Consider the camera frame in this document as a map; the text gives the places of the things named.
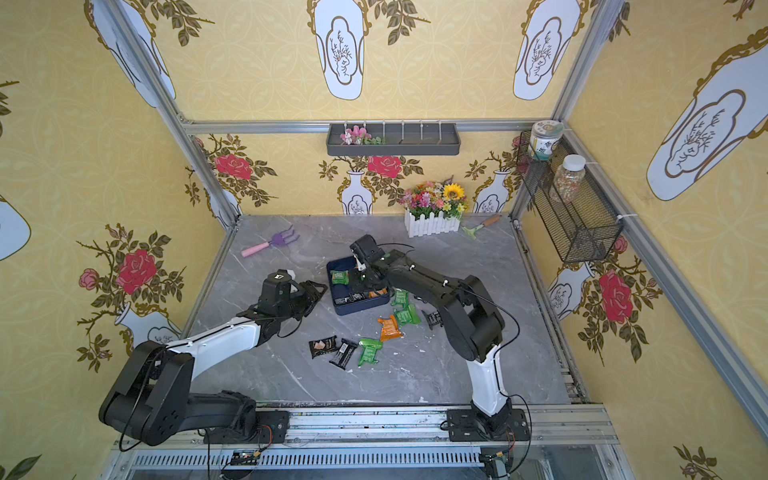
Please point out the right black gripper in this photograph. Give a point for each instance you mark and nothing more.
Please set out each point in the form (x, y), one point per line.
(365, 274)

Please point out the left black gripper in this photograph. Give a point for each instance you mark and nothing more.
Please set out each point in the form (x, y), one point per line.
(306, 294)

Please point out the dark blue storage box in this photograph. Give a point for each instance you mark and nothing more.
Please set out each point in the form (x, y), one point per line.
(352, 298)

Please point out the green cookie packet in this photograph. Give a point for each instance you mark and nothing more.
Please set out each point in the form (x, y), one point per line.
(400, 300)
(406, 314)
(370, 348)
(340, 277)

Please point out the black cookie packet with picture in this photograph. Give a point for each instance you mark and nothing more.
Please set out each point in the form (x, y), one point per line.
(323, 346)

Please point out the orange cookie packet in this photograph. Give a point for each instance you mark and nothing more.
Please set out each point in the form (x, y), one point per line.
(378, 293)
(389, 329)

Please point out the black cookie packet barcode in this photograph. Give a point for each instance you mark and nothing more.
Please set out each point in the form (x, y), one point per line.
(344, 353)

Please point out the black checkered cookie packet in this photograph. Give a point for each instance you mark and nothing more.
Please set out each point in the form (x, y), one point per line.
(434, 319)

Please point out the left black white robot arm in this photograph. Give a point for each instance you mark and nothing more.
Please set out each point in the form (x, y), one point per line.
(151, 400)

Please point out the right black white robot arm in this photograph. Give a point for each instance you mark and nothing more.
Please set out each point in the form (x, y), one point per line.
(472, 322)

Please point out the orange cookie packet in box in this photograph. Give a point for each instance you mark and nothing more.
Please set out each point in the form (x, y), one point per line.
(378, 293)

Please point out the green cookie packet in box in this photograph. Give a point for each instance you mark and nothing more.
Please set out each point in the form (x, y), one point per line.
(340, 277)

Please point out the white fence flower pot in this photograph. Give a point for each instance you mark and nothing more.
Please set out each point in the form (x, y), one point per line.
(433, 208)

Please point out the pink purple toy rake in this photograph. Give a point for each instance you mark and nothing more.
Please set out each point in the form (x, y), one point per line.
(279, 239)

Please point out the green toy garden shovel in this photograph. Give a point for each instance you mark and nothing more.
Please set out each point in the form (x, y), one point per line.
(471, 232)

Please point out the pink flowers in tray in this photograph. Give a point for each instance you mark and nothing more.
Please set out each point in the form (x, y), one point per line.
(359, 136)

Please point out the small circuit board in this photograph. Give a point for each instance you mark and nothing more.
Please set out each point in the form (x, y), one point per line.
(244, 458)

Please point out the clear white lid jar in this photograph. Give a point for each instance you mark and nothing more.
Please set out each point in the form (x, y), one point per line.
(568, 178)

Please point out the white lid patterned jar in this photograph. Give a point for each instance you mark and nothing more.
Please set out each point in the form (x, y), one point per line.
(545, 136)

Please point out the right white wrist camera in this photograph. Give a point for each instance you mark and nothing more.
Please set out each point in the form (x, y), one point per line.
(360, 266)

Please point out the grey wall shelf tray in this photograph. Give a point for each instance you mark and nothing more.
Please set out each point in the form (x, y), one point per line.
(400, 138)

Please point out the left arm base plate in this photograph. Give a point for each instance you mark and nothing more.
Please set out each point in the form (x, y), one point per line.
(257, 427)

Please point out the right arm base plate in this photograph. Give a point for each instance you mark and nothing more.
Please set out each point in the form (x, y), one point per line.
(472, 425)

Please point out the black wire mesh basket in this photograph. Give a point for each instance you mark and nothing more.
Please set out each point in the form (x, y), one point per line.
(581, 222)

